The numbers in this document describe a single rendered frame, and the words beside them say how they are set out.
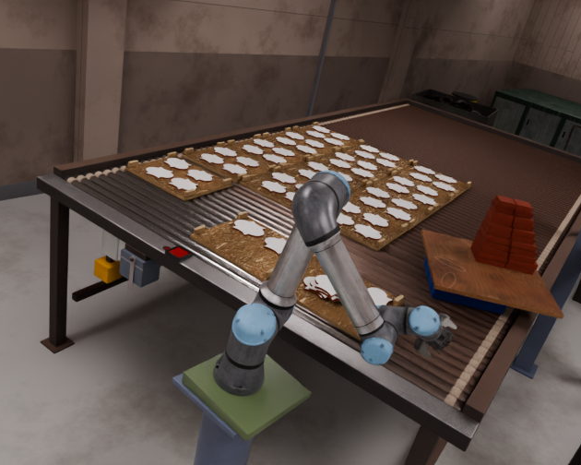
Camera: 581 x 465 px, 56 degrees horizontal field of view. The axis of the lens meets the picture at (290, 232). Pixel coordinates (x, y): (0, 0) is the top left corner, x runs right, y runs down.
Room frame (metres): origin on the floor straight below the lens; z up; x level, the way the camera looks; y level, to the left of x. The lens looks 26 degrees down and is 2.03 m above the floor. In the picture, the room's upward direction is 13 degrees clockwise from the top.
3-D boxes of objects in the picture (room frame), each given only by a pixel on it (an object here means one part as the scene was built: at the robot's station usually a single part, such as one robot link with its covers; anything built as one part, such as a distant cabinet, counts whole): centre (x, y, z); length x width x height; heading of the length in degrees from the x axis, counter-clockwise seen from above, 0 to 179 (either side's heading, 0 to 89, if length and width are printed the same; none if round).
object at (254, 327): (1.26, 0.04, 1.07); 0.13 x 0.12 x 0.14; 165
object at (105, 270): (2.00, 0.74, 0.74); 0.09 x 0.08 x 0.24; 61
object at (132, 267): (1.91, 0.58, 0.77); 0.14 x 0.11 x 0.18; 61
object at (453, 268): (2.08, -0.84, 1.03); 0.50 x 0.50 x 0.02; 0
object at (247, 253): (2.01, 0.13, 0.93); 0.41 x 0.35 x 0.02; 59
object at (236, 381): (1.25, 0.05, 0.95); 0.15 x 0.15 x 0.10
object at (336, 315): (1.79, -0.23, 0.93); 0.41 x 0.35 x 0.02; 60
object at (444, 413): (1.75, 0.25, 0.88); 2.08 x 0.09 x 0.06; 61
